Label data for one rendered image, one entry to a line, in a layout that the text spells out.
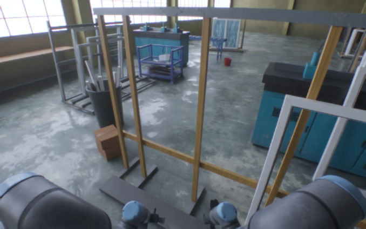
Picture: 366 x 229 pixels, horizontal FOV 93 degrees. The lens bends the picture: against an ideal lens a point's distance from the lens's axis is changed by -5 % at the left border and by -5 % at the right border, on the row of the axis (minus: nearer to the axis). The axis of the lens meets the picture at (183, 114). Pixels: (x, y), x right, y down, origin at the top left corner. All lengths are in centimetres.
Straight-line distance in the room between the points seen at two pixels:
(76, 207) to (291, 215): 44
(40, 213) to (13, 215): 6
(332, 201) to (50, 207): 57
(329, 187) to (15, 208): 67
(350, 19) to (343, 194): 88
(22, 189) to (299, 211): 58
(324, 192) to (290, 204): 8
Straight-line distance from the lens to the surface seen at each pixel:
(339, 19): 121
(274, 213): 48
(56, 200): 48
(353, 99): 268
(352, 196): 56
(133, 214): 99
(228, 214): 100
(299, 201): 48
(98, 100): 323
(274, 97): 276
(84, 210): 48
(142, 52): 793
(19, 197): 52
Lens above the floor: 189
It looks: 30 degrees down
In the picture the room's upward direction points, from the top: 1 degrees clockwise
